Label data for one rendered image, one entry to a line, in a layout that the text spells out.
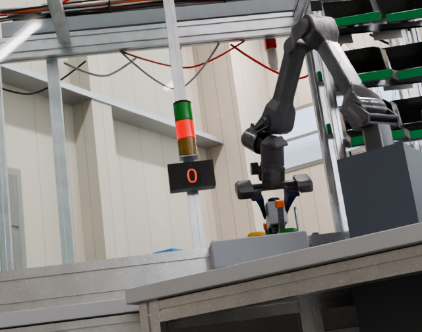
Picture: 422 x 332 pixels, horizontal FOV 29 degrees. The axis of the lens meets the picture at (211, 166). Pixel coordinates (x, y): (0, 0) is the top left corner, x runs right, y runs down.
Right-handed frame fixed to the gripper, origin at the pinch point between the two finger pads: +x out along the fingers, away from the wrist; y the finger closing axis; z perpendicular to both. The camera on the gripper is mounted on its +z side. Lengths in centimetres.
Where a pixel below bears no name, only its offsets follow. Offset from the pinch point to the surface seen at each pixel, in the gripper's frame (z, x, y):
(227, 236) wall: 682, 353, -68
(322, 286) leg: -66, -15, 5
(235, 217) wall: 688, 332, -79
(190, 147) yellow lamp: 19.3, -10.3, 18.2
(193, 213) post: 12.3, 5.4, 19.4
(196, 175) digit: 14.3, -4.3, 17.6
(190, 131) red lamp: 22.3, -13.8, 17.6
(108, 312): -36, 3, 42
